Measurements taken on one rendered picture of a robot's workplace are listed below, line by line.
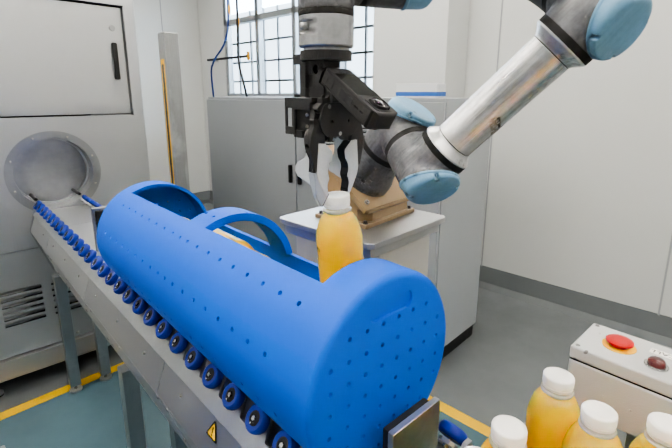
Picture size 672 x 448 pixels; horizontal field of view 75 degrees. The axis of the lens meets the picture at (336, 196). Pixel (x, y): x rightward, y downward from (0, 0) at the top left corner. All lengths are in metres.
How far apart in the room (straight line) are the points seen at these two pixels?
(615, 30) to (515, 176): 2.62
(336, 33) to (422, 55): 2.83
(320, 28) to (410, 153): 0.42
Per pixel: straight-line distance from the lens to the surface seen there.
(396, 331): 0.64
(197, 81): 6.28
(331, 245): 0.62
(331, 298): 0.57
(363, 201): 1.06
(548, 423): 0.72
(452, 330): 2.72
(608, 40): 0.88
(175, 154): 1.92
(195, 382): 0.96
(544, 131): 3.34
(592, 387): 0.79
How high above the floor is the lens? 1.46
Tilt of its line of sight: 13 degrees down
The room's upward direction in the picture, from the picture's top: straight up
